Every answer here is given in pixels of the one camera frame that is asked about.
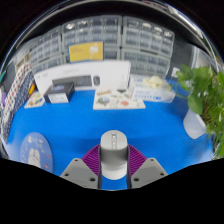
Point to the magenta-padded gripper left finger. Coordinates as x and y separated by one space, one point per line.
78 171

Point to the white and blue tissue box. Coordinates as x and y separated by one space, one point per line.
153 93

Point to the small black box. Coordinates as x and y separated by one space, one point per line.
58 95

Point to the round cartoon-print mouse pad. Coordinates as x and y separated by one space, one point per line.
35 150

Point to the black shelf unit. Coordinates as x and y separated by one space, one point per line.
110 8

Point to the long white keyboard box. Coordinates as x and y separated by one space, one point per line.
113 70

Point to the navy dotted cloth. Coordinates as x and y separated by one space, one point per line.
16 106

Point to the white wall socket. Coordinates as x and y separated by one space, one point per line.
175 72

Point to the large sticker sheet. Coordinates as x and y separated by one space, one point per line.
116 100

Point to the red and white checkered cloth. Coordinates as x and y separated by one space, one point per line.
16 86

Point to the green plant in white pot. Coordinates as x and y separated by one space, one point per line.
195 125

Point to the grey computer mouse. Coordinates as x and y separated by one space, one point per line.
114 153

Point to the grey small-parts drawer cabinet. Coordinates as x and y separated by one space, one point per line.
90 30
45 46
146 40

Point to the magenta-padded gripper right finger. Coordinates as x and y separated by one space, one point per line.
150 171

